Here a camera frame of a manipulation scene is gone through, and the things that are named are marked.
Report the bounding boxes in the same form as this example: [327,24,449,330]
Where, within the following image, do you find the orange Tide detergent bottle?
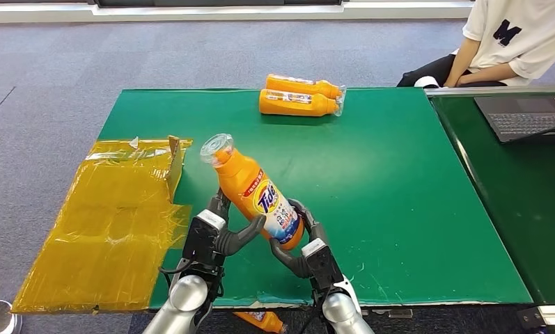
[199,133,306,252]

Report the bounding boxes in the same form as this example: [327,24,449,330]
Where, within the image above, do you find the dark window frame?
[86,0,348,8]

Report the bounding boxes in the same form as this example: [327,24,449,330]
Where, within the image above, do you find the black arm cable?
[299,289,325,334]
[159,259,196,289]

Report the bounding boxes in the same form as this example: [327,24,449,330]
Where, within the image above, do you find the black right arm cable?
[299,289,325,334]

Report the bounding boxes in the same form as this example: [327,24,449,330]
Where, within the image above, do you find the orange bottle under table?
[233,311,288,334]

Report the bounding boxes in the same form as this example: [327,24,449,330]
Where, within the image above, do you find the yellow taped cardboard sheet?
[11,134,194,315]

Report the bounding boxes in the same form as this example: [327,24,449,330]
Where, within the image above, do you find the silver table edge rail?
[423,83,555,97]

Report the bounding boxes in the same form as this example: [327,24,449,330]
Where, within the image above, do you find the dark grey laptop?
[474,94,555,144]

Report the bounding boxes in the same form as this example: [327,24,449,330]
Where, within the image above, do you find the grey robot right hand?
[269,199,329,280]

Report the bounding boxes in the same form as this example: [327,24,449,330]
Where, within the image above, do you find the white window sill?
[0,1,476,25]

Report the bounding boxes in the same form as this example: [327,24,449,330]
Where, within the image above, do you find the person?
[396,0,555,88]

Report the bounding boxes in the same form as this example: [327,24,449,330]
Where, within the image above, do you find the metal table bracket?
[370,308,414,320]

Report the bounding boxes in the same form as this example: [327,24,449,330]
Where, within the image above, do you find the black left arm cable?
[159,259,196,289]

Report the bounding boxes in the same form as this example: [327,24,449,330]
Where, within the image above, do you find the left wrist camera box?
[182,209,228,269]

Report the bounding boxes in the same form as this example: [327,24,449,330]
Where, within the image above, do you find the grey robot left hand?
[207,188,267,257]

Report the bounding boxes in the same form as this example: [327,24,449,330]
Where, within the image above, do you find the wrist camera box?
[182,209,228,269]
[301,237,345,292]

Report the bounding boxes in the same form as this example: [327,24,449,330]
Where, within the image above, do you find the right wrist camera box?
[301,237,345,292]

